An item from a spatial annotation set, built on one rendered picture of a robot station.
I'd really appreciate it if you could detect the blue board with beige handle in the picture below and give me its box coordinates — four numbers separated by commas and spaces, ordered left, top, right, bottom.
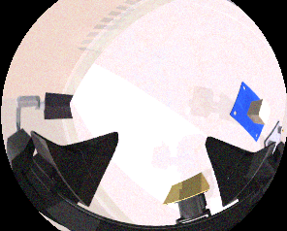
229, 82, 271, 142

